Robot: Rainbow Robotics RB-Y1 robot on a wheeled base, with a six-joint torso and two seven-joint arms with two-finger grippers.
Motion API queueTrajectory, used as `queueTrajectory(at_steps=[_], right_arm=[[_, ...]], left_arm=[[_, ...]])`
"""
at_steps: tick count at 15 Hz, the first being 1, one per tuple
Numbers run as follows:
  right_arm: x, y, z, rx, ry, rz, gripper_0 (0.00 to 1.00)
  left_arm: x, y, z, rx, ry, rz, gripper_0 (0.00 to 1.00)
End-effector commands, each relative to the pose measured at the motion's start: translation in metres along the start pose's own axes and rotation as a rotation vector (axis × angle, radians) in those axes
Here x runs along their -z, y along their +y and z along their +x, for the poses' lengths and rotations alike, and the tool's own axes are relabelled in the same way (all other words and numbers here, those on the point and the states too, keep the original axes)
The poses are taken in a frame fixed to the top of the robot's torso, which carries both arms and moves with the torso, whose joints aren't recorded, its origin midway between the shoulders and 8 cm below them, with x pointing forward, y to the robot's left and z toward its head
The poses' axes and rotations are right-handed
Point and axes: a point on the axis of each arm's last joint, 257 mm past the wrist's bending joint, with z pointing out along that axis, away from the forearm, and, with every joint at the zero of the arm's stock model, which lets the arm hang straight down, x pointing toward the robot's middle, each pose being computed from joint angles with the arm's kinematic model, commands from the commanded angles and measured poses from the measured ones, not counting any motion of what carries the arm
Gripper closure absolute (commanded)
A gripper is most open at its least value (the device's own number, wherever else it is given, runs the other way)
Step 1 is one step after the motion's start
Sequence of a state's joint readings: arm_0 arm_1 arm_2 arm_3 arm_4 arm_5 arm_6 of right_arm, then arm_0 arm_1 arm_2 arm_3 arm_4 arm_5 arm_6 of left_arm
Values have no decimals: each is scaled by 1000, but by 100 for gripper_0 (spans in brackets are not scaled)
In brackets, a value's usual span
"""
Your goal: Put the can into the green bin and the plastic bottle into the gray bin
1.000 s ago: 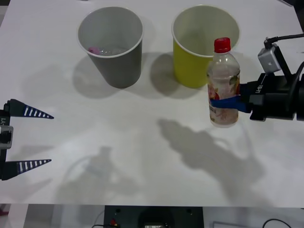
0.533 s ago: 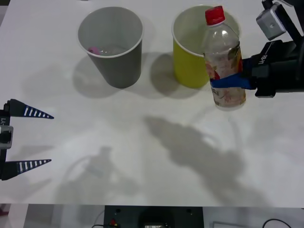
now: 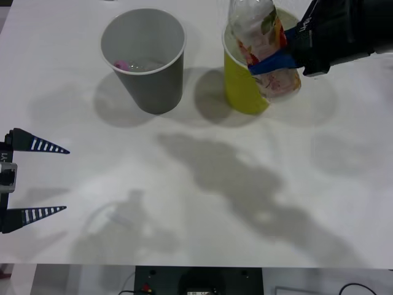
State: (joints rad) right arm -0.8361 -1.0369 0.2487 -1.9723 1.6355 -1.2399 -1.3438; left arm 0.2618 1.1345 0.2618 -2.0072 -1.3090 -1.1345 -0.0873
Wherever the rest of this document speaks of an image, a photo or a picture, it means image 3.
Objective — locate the clear bottle with pink cap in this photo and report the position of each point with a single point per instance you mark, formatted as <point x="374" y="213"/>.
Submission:
<point x="126" y="65"/>

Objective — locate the clear bottle with red label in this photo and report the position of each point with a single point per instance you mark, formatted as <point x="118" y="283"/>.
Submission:
<point x="261" y="33"/>

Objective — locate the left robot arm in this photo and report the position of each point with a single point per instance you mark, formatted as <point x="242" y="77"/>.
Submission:
<point x="7" y="176"/>

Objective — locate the grey plastic bin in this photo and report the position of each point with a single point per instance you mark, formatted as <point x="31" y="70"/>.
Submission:
<point x="153" y="89"/>

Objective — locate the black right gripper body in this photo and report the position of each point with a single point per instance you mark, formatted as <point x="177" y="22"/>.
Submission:
<point x="307" y="46"/>

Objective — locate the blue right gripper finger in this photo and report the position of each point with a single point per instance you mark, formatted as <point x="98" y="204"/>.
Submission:
<point x="270" y="64"/>
<point x="290" y="34"/>

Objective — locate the black robot torso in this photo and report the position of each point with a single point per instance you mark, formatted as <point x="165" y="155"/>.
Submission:
<point x="196" y="278"/>

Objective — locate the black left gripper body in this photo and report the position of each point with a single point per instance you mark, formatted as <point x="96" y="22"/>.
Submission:
<point x="6" y="152"/>

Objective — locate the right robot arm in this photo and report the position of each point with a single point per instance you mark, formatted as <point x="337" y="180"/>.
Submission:
<point x="347" y="27"/>

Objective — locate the yellow-green plastic bin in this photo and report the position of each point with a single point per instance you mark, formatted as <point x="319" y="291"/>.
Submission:
<point x="241" y="89"/>

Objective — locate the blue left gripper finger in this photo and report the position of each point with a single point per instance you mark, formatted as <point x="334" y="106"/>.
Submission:
<point x="37" y="143"/>
<point x="33" y="215"/>

